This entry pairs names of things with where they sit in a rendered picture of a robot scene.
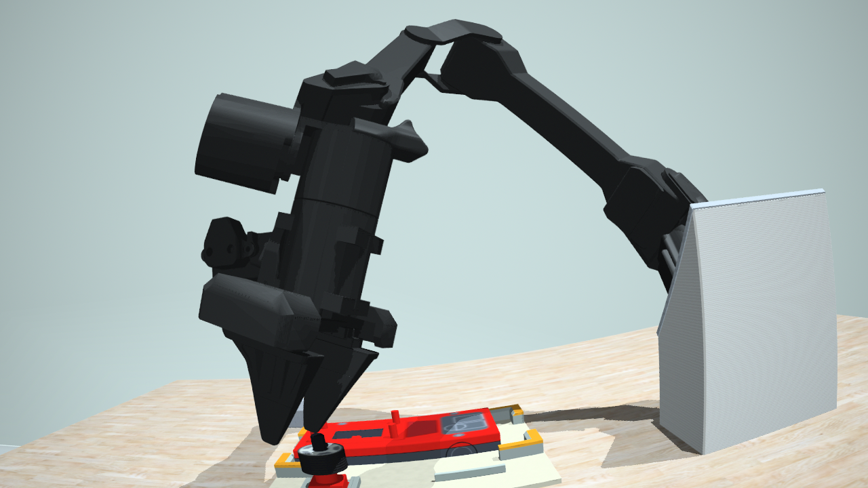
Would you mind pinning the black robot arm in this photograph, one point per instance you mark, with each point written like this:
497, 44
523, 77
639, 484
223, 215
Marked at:
337, 139

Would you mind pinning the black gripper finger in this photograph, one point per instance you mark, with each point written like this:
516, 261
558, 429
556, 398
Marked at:
279, 379
340, 369

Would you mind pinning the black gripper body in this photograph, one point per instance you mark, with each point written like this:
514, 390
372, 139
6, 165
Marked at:
317, 294

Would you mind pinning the black tyre with grey rim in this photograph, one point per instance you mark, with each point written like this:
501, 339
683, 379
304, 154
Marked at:
331, 461

